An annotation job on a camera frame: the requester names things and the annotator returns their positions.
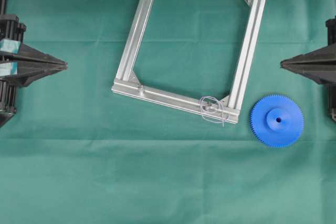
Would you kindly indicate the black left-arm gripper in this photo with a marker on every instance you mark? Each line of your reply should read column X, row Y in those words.
column 12, row 32

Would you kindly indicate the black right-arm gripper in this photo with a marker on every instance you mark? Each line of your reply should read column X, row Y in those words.
column 321, row 74

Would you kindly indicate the blue plastic gear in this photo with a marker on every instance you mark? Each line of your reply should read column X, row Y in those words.
column 276, row 120

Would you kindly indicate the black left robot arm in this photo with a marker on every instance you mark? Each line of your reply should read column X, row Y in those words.
column 20, row 64

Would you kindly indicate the short steel shaft front-left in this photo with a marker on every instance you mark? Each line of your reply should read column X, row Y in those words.
column 141, row 90

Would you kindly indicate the square aluminium profile frame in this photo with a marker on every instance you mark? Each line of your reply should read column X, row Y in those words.
column 226, row 110

